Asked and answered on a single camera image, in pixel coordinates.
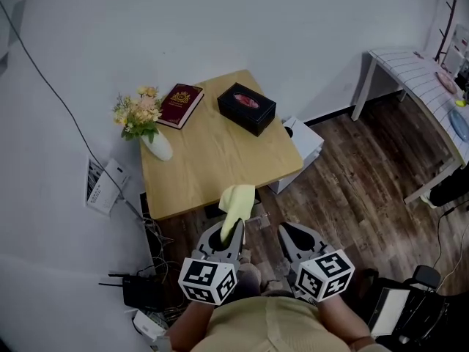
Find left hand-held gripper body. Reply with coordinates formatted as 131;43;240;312
178;246;242;307

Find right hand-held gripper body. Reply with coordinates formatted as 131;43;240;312
291;248;355;303

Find yellow cloth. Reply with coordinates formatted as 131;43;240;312
218;184;256;242

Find black tissue box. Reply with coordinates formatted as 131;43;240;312
216;82;277;138

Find person's right forearm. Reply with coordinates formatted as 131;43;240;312
317;297;372;348

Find person's left forearm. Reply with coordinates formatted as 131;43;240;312
166;298;214;352

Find white box with black circle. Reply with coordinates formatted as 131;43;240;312
267;115;325;194

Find person's legs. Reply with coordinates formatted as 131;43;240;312
234;247;298;300

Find black router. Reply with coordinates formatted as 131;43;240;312
98;273;166;309

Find person's yellow shirt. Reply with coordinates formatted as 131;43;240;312
197;294;371;352

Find white electronic device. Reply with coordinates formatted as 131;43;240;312
131;308;169;346

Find black equipment with white panel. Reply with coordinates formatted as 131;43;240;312
361;264;451;348

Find white textured vase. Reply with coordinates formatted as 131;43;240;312
139;128;174;162

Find dark red hardcover book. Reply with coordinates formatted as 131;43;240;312
155;83;205;131

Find yellow artificial flower bouquet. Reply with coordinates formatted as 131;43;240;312
112;85;164;142

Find pink tissue paper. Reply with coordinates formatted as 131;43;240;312
233;92;260;109

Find white metal table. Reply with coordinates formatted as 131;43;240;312
350;49;463;205

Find blue plate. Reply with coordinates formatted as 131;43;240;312
448;108;469;142

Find white checked tablecloth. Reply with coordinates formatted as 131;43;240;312
368;48;469;168

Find pink plate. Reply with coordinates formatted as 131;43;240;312
435;70;459;95

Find white cabinet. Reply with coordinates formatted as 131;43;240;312
446;23;469;76

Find brown wooden coat rack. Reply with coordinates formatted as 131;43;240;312
435;0;465;65

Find tangle of black cables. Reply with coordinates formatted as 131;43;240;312
141;210;177;318

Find white wall network panel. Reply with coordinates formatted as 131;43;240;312
84;155;111;212

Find black wall cable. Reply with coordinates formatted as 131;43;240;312
0;0;147;223

